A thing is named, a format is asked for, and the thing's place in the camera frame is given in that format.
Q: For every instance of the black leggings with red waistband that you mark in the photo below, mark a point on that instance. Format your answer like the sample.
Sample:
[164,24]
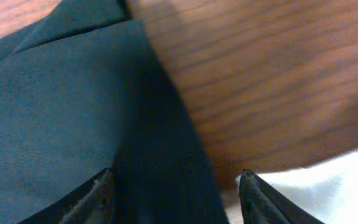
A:
[82,91]

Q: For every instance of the white crumpled garment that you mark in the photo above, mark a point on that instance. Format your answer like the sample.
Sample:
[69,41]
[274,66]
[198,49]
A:
[328,191]

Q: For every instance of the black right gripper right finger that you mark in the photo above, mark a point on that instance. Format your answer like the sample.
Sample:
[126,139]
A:
[262,204]

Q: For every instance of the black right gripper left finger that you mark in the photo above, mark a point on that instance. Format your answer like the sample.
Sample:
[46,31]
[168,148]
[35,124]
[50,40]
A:
[90,203]

